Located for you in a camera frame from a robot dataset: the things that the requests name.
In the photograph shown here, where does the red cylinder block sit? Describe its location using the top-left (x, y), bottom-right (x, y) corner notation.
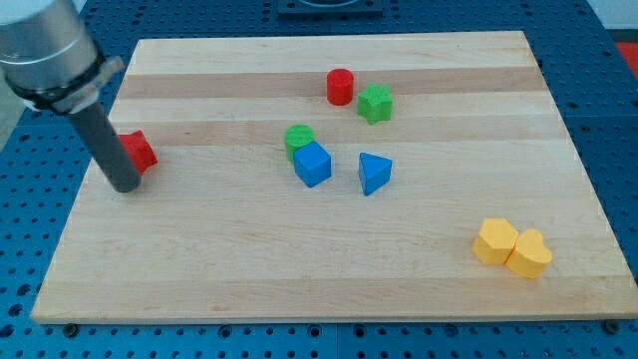
top-left (326, 69), bottom-right (354, 106)

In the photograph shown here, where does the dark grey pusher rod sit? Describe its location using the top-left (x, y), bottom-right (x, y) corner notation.
top-left (68, 102), bottom-right (142, 192)

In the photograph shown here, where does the blue cube block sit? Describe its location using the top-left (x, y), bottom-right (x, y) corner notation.
top-left (293, 142), bottom-right (332, 187)

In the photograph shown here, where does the green cylinder block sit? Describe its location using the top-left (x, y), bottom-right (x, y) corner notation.
top-left (284, 125), bottom-right (315, 162)

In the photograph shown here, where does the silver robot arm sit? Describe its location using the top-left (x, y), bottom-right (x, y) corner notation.
top-left (1, 0), bottom-right (125, 114)

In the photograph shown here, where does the blue triangle block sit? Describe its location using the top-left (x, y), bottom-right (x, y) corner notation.
top-left (358, 153), bottom-right (393, 195)

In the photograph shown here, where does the wooden board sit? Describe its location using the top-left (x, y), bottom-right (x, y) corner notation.
top-left (31, 31), bottom-right (637, 324)

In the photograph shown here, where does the yellow heart block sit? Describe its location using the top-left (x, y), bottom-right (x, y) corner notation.
top-left (505, 229), bottom-right (553, 278)

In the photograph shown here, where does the red star block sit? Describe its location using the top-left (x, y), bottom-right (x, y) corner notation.
top-left (119, 130), bottom-right (159, 175)

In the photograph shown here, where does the green star block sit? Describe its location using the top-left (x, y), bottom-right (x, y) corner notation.
top-left (357, 83), bottom-right (394, 125)

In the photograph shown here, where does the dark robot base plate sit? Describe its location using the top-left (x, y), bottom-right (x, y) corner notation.
top-left (275, 0), bottom-right (384, 16)

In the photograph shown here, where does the yellow hexagon block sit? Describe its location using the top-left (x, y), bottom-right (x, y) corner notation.
top-left (472, 218), bottom-right (518, 265)

